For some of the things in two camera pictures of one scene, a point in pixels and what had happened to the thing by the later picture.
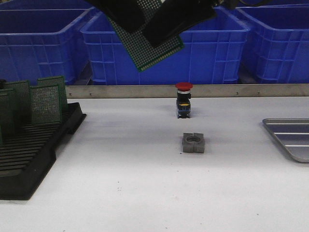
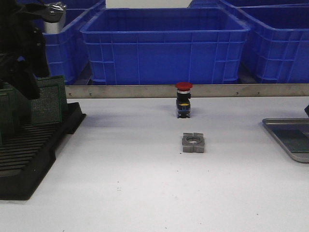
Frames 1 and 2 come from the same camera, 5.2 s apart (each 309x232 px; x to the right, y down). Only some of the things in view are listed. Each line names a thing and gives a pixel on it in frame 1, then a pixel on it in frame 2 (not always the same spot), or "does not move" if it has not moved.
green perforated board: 144,54 → 295,140
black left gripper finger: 126,12 → 24,79
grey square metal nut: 193,142 does not move
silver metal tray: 293,133 does not move
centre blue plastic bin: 216,51 does not move
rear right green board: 55,81 does not move
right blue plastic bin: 278,42 does not move
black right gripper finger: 172,18 → 2,82
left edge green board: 3,119 does not move
